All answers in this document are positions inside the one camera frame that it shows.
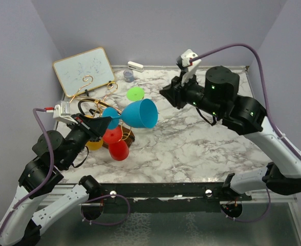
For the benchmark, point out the black front mounting rail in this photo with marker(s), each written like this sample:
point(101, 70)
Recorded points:
point(119, 193)

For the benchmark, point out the small whiteboard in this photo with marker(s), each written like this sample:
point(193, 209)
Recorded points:
point(85, 71)

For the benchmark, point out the yellow plastic wine glass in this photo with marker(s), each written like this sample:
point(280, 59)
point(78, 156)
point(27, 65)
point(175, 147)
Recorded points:
point(94, 145)

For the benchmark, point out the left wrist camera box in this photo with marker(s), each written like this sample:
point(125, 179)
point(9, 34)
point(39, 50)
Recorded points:
point(61, 112)

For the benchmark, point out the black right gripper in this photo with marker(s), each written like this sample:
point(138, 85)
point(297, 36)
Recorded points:
point(174, 93)

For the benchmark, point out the small blue-lidded jar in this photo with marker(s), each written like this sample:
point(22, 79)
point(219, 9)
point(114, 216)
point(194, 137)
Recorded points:
point(128, 76)

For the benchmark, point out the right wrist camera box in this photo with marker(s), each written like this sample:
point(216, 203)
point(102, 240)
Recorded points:
point(184, 60)

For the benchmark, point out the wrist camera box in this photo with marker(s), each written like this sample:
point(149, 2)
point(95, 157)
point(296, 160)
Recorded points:
point(61, 112)
point(184, 60)

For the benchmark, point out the red plastic wine glass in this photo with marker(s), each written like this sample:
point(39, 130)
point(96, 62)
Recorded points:
point(117, 147)

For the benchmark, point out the green plastic wine glass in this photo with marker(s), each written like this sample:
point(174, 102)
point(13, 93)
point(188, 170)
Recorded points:
point(135, 94)

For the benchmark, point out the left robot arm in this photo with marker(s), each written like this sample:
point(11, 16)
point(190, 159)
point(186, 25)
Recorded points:
point(24, 222)

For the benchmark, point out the gold wire glass rack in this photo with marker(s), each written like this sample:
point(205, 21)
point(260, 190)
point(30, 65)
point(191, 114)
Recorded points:
point(100, 105)

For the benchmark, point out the blue plastic wine glass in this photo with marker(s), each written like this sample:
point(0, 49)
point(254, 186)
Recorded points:
point(139, 114)

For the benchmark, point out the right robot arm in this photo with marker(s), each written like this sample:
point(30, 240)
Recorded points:
point(247, 117)

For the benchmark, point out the white eraser block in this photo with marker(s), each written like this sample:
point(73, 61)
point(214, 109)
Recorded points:
point(135, 66)

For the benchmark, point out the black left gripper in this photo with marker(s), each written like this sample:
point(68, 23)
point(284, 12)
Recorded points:
point(95, 131)

